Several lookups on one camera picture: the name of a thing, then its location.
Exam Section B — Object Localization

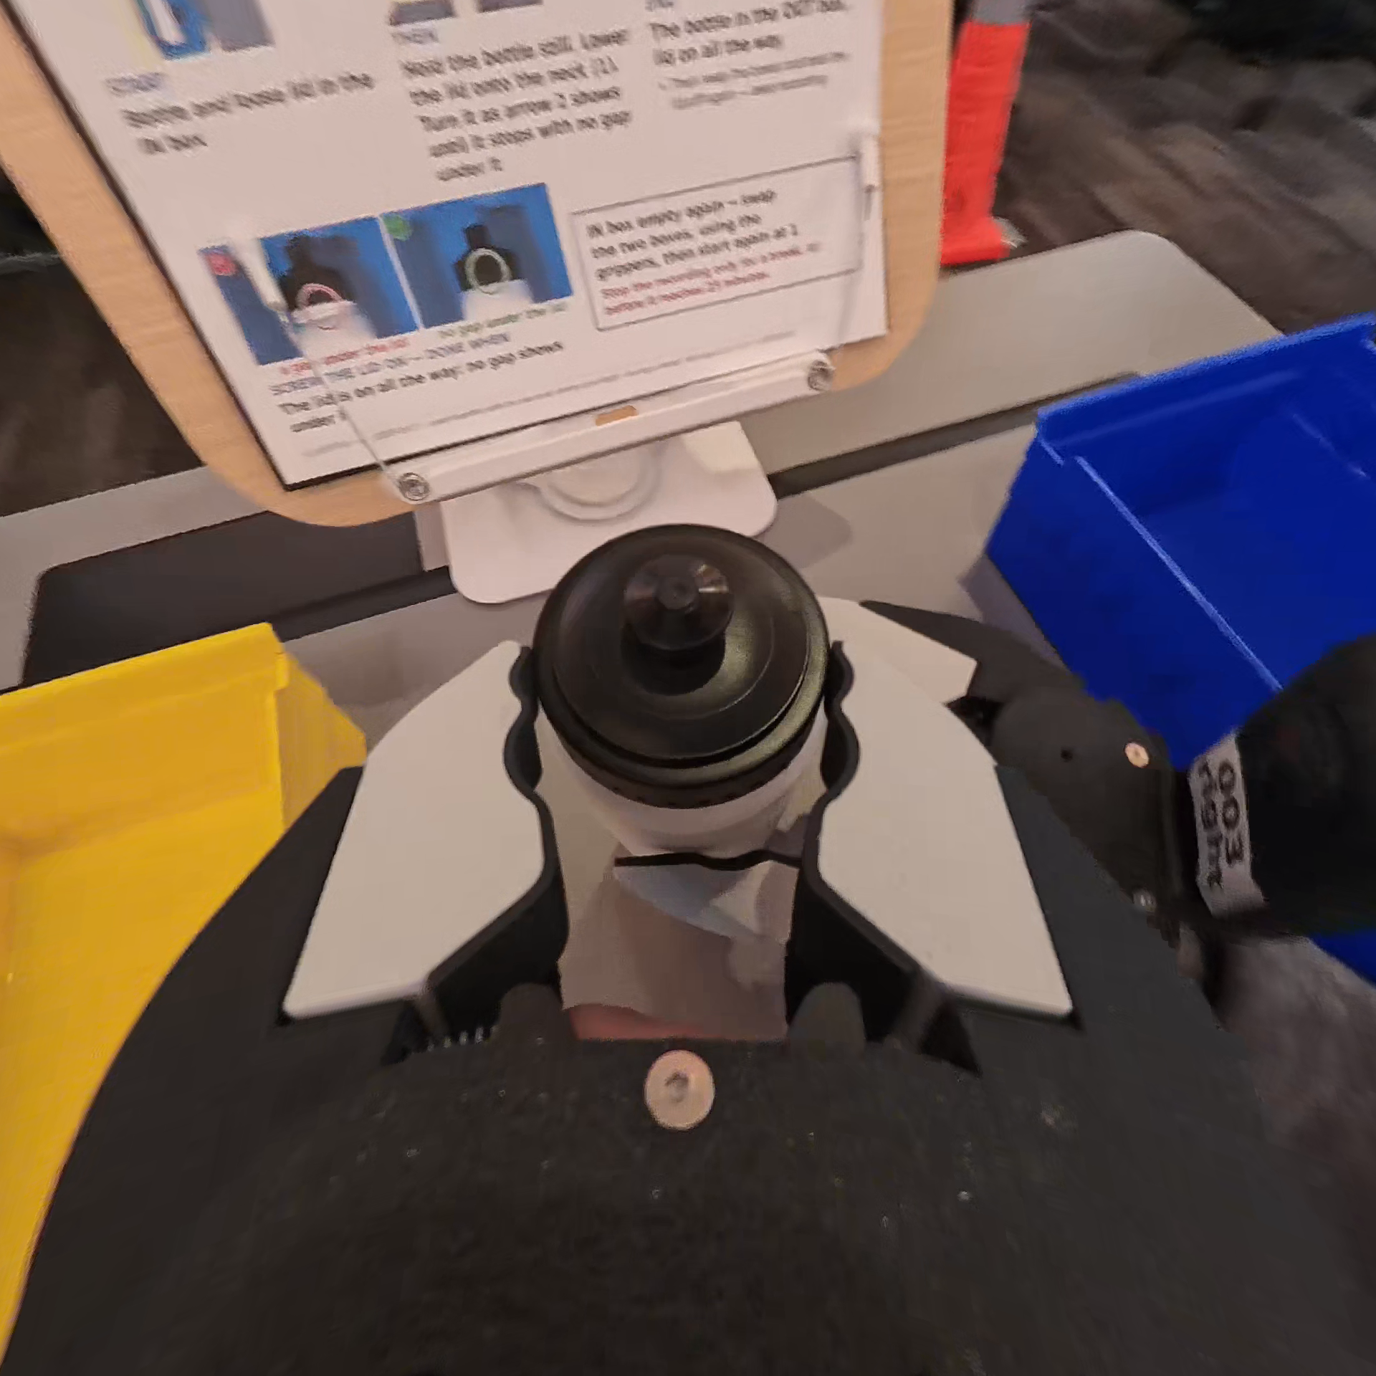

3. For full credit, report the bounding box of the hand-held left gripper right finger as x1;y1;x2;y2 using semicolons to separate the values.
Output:
782;638;1077;1040

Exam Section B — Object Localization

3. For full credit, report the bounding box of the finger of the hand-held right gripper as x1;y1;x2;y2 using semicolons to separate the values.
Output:
613;849;804;947
827;596;1034;706

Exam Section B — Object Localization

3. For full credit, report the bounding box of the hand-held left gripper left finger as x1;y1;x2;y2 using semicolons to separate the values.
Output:
281;638;568;1029

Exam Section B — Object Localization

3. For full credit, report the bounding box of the white plastic bottle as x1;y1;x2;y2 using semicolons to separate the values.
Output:
534;713;830;1017

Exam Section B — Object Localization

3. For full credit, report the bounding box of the blue plastic bin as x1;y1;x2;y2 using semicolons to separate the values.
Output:
984;311;1376;986

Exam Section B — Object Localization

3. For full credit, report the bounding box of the black bottle lid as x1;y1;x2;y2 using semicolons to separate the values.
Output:
532;524;835;814

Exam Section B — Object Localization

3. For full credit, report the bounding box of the yellow plastic bin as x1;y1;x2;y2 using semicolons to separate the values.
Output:
0;623;369;1317

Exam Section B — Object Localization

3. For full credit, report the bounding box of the wooden instruction board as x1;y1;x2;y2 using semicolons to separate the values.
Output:
0;0;957;531

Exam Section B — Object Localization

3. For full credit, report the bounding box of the orange traffic cone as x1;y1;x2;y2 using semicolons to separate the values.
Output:
938;0;1036;270

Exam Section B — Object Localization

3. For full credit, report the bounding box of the instruction board on stand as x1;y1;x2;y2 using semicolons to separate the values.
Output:
11;0;892;488

